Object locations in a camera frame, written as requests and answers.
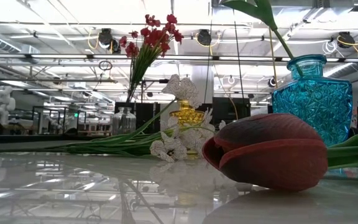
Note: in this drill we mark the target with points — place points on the pink-red flower bunch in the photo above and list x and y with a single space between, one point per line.
154 37

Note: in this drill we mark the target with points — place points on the amber glass vase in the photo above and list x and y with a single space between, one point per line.
186 115

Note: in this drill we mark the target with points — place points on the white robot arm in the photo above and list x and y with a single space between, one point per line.
2 99

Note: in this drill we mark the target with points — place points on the clear glass vase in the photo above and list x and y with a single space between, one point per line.
123 121

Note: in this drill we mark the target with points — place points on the dark red tulip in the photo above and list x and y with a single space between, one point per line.
269 155
261 9

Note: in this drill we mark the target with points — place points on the blue glass vase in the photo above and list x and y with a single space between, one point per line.
312 102

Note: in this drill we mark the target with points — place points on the black cabinet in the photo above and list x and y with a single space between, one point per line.
145 116

